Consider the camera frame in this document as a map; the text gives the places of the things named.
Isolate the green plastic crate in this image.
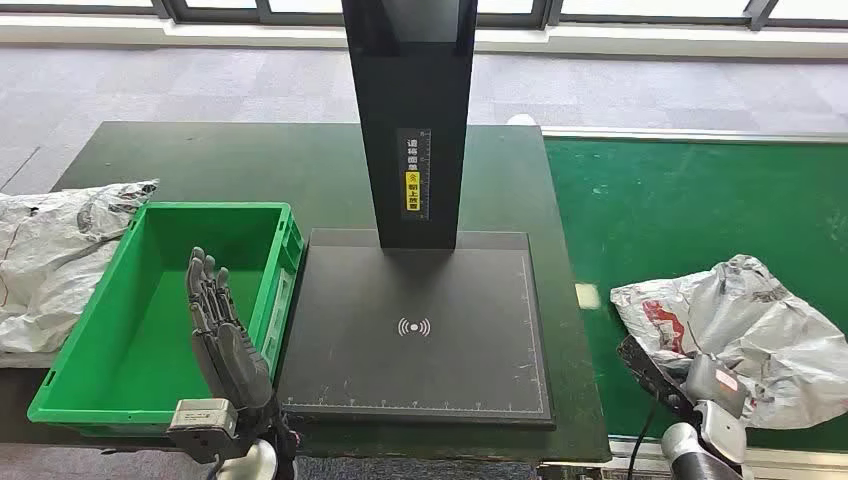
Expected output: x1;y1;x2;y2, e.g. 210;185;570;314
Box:
26;201;307;439

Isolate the green conveyor belt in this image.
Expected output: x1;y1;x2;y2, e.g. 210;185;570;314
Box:
541;125;848;480

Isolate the black inbound scanning machine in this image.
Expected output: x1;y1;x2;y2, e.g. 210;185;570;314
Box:
276;0;556;432

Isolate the grey parcel bag red lettering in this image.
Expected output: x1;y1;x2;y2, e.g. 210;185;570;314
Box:
609;254;848;431

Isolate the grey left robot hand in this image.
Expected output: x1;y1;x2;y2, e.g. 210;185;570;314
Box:
184;246;275;411

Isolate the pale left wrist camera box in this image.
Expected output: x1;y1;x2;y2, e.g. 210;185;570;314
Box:
165;397;240;465

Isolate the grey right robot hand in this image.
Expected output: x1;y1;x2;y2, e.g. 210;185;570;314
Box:
680;352;751;420

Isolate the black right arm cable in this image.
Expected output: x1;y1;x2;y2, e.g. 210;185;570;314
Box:
625;397;658;480

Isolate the large crumpled grey parcel bag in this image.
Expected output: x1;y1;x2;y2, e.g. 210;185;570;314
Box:
0;178;160;369

